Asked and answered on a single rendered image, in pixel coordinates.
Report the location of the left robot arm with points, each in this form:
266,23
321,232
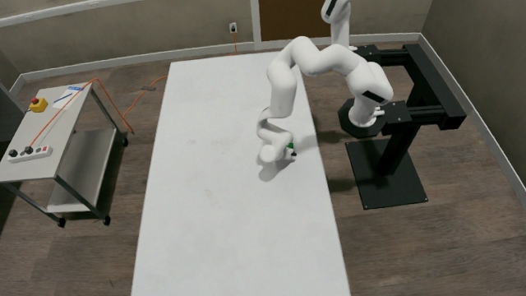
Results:
356,71

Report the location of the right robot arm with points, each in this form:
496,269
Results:
337,14

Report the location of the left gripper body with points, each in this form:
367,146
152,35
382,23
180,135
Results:
288,152

